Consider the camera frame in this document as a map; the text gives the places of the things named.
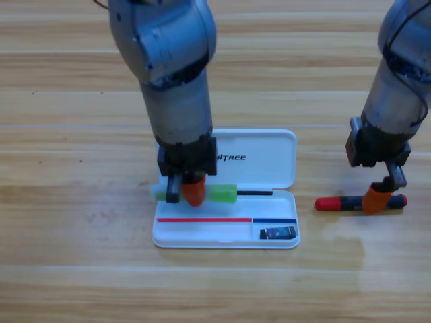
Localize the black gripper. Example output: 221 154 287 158
345 116 413 215
157 134 218 207

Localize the red and black marker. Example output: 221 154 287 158
314 194 408 213

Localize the white Unitree pencil case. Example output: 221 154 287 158
152 129 301 250

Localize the dark blue eraser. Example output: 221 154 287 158
259 225 299 241

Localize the green highlighter pen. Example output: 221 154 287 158
150 183 238 205

